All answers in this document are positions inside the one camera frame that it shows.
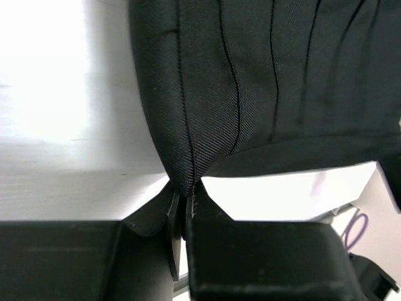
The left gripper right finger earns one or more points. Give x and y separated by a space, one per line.
263 260

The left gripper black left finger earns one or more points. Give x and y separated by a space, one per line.
136 258

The black pleated skirt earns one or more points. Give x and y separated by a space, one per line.
251 88

